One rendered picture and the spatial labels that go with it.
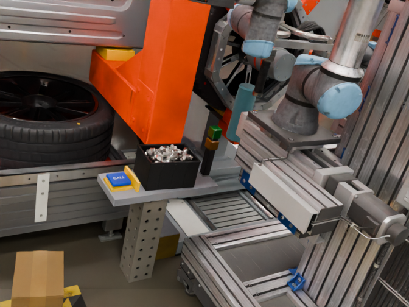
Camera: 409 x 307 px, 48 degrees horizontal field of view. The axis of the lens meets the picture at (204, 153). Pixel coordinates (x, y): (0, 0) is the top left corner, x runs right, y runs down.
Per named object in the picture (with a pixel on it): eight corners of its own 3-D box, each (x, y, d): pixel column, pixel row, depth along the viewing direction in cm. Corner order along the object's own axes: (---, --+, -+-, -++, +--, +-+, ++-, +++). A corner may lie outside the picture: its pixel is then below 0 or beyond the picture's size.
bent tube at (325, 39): (302, 31, 214) (309, 8, 210) (331, 44, 201) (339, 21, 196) (274, 28, 205) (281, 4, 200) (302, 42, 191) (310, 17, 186)
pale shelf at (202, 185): (195, 169, 192) (197, 163, 190) (216, 192, 179) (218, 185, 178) (96, 180, 168) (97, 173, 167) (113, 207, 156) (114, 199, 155)
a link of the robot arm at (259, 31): (258, 48, 126) (269, 8, 122) (275, 61, 117) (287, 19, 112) (232, 44, 124) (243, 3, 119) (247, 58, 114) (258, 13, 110)
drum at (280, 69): (263, 66, 221) (272, 38, 215) (292, 83, 206) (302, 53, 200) (241, 66, 214) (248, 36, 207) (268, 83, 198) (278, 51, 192)
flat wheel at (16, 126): (59, 105, 253) (62, 64, 242) (137, 160, 219) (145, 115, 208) (-71, 126, 204) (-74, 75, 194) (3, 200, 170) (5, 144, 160)
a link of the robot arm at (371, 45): (366, 42, 209) (358, 66, 214) (388, 47, 211) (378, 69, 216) (359, 38, 216) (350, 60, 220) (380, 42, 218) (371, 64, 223)
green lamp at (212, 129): (215, 134, 178) (217, 125, 176) (220, 139, 175) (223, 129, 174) (206, 134, 176) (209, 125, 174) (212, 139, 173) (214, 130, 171)
